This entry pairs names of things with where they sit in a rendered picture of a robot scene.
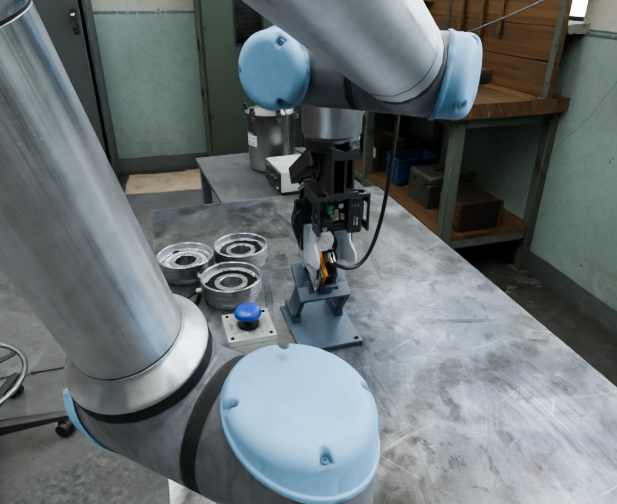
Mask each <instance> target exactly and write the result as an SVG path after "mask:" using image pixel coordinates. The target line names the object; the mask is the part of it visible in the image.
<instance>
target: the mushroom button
mask: <svg viewBox="0 0 617 504"><path fill-rule="evenodd" d="M261 314H262V310H261V308H260V306H259V305H257V304H255V303H242V304H240V305H238V306H237V307H236V308H235V310H234V317H235V318H236V319H237V320H239V321H242V322H244V323H245V324H247V325H250V324H252V322H253V321H255V320H257V319H258V318H259V317H260V316H261Z"/></svg>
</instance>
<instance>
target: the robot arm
mask: <svg viewBox="0 0 617 504"><path fill-rule="evenodd" d="M242 1H243V2H244V3H246V4H247V5H248V6H250V7H251V8H253V9H254V10H255V11H257V12H258V13H259V14H261V15H262V16H263V17H265V18H266V19H268V20H269V21H270V22H272V23H273V24H274V26H271V27H269V28H268V29H266V30H262V31H259V32H257V33H255V34H253V35H252V36H251V37H250V38H249V39H248V40H247V41H246V42H245V44H244V46H243V48H242V50H241V53H240V56H239V63H238V64H239V67H238V71H239V77H240V81H241V84H242V86H243V89H244V90H245V92H246V94H247V95H248V97H249V98H250V99H251V100H252V101H253V102H254V103H255V104H257V105H258V106H260V107H262V108H264V109H267V110H273V111H276V110H282V109H284V110H289V109H292V108H295V107H296V106H298V105H302V132H303V134H304V147H305V149H306V150H305V151H304V152H303V153H302V154H301V155H300V156H299V157H298V158H297V159H296V160H295V162H294V163H293V164H292V165H291V166H290V167H289V168H288V169H289V175H290V181H291V184H295V183H299V185H300V186H299V187H298V190H299V191H300V195H299V199H294V208H293V212H292V216H291V225H292V229H293V232H294V235H295V238H296V241H297V244H298V246H299V249H300V252H301V255H302V258H303V260H304V263H305V265H306V268H307V269H308V271H309V273H310V274H311V275H312V277H313V278H314V279H315V280H317V279H318V270H319V267H320V257H319V252H318V249H317V244H318V241H319V240H320V238H321V233H323V232H328V231H331V233H332V235H333V236H334V242H333V245H332V249H333V251H335V255H336V257H335V258H336V261H337V263H339V264H341V265H344V266H345V264H346V262H347V261H348V262H350V263H352V264H355V263H356V261H357V255H356V251H355V249H354V247H353V244H352V237H353V233H356V232H360V231H361V227H363V228H364V229H365V230H366V231H368V230H369V216H370V200H371V193H370V192H369V191H368V190H367V189H365V188H364V187H363V186H362V185H361V184H360V183H359V182H357V181H356V180H355V179H354V178H355V160H357V159H360V134H361V133H362V117H363V115H364V114H365V113H366V111H369V112H378V113H387V114H396V115H406V116H415V117H424V118H426V119H427V120H433V119H450V120H459V119H462V118H463V117H465V116H466V115H467V114H468V113H469V111H470V110H471V108H472V105H473V103H474V100H475V97H476V93H477V89H478V84H479V79H480V73H481V65H482V44H481V41H480V39H479V37H478V36H477V35H476V34H474V33H469V32H457V31H455V30H454V29H448V30H447V31H439V29H438V27H437V25H436V23H435V22H434V20H433V18H432V16H431V14H430V13H429V11H428V9H427V7H426V6H425V4H424V2H423V0H242ZM364 201H365V202H366V203H367V212H366V219H365V218H364V217H363V214H364ZM311 217H312V219H311ZM0 269H1V271H2V272H3V273H4V275H5V276H6V277H7V278H8V280H9V281H10V282H11V283H12V285H13V286H14V287H15V289H16V290H17V291H18V292H19V294H20V295H21V296H22V298H23V299H24V300H25V301H26V303H27V304H28V305H29V307H30V308H31V309H32V310H33V312H34V313H35V314H36V315H37V317H38V318H39V319H40V321H41V322H42V323H43V324H44V326H45V327H46V328H47V330H48V331H49V332H50V333H51V335H52V336H53V337H54V339H55V340H56V341H57V342H58V344H59V345H60V346H61V347H62V349H63V350H64V351H65V353H66V354H67V356H66V360H65V364H64V380H65V384H66V387H67V388H66V389H65V390H64V391H63V398H64V404H65V408H66V411H67V414H68V416H69V418H70V420H71V421H72V423H73V424H74V426H75V427H76V428H77V429H78V430H79V431H80V432H81V433H83V434H84V435H85V436H86V437H87V438H88V439H89V440H90V441H92V442H93V443H94V444H96V445H97V446H99V447H100V448H103V449H105V450H107V451H109V452H112V453H116V454H120V455H122V456H124V457H126V458H128V459H130V460H132V461H134V462H136V463H138V464H140V465H142V466H144V467H146V468H148V469H150V470H152V471H154V472H156V473H158V474H160V475H162V476H164V477H166V478H168V479H170V480H172V481H174V482H176V483H178V484H180V485H182V486H184V487H186V488H188V489H190V490H191V491H194V492H196V493H198V494H200V495H202V496H204V497H205V498H207V499H209V500H211V501H213V502H215V503H217V504H373V493H374V482H375V473H376V470H377V467H378V463H379V457H380V439H379V433H378V414H377V408H376V404H375V400H374V398H373V395H372V394H371V392H370V390H369V388H368V386H367V384H366V382H365V381H364V379H363V378H362V377H361V376H360V375H359V373H358V372H357V371H356V370H355V369H354V368H352V367H351V366H350V365H349V364H348V363H346V362H345V361H343V360H342V359H340V358H339V357H337V356H335V355H333V354H331V353H329V352H327V351H324V350H322V349H319V348H315V347H312V346H307V345H301V344H288V345H287V349H281V348H279V346H278V345H271V346H267V347H263V348H260V349H258V350H255V351H253V352H251V353H249V354H248V355H245V354H243V353H240V352H237V351H234V350H231V349H228V348H225V347H223V346H221V345H219V344H218V343H217V342H216V341H215V340H214V338H213V336H212V333H211V331H210V329H209V326H208V324H207V322H206V319H205V317H204V315H203V313H202V312H201V311H200V309H199V308H198V307H197V306H196V305H195V304H194V303H193V302H192V301H190V300H189V299H187V298H185V297H183V296H180V295H177V294H172V292H171V290H170V288H169V286H168V284H167V282H166V279H165V277H164V275H163V273H162V271H161V269H160V267H159V265H158V263H157V261H156V259H155V256H154V254H153V252H152V250H151V248H150V246H149V244H148V242H147V240H146V238H145V236H144V234H143V231H142V229H141V227H140V225H139V223H138V221H137V219H136V217H135V215H134V213H133V211H132V209H131V206H130V204H129V202H128V200H127V198H126V196H125V194H124V192H123V190H122V188H121V186H120V184H119V181H118V179H117V177H116V175H115V173H114V171H113V169H112V167H111V165H110V163H109V161H108V158H107V156H106V154H105V152H104V150H103V148H102V146H101V144H100V142H99V140H98V138H97V136H96V133H95V131H94V129H93V127H92V125H91V123H90V121H89V119H88V117H87V115H86V113H85V111H84V108H83V106H82V104H81V102H80V100H79V98H78V96H77V94H76V92H75V90H74V88H73V86H72V83H71V81H70V79H69V77H68V75H67V73H66V71H65V69H64V67H63V65H62V63H61V60H60V58H59V56H58V54H57V52H56V50H55V48H54V46H53V44H52V42H51V40H50V38H49V35H48V33H47V31H46V29H45V27H44V25H43V23H42V21H41V19H40V17H39V15H38V13H37V10H36V8H35V6H34V4H33V2H32V0H0Z"/></svg>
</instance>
